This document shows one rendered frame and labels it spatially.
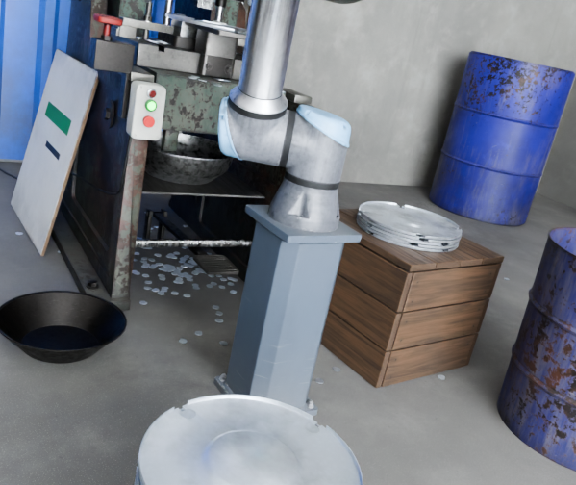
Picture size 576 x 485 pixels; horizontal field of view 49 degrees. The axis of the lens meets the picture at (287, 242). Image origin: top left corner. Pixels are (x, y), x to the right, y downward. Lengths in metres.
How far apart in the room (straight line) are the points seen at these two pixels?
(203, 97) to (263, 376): 0.79
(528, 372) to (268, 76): 0.94
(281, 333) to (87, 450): 0.44
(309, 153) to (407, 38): 2.69
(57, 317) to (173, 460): 0.95
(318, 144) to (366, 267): 0.50
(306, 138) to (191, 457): 0.66
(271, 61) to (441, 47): 2.94
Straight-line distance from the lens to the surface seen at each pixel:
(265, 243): 1.32
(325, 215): 1.29
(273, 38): 1.18
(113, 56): 1.67
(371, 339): 1.67
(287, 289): 1.30
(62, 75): 2.33
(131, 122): 1.63
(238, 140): 1.26
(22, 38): 3.03
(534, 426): 1.68
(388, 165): 4.03
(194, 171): 1.92
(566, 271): 1.55
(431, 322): 1.72
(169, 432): 0.90
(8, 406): 1.45
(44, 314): 1.73
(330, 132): 1.25
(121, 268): 1.79
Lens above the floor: 0.84
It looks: 19 degrees down
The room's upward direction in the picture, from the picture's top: 12 degrees clockwise
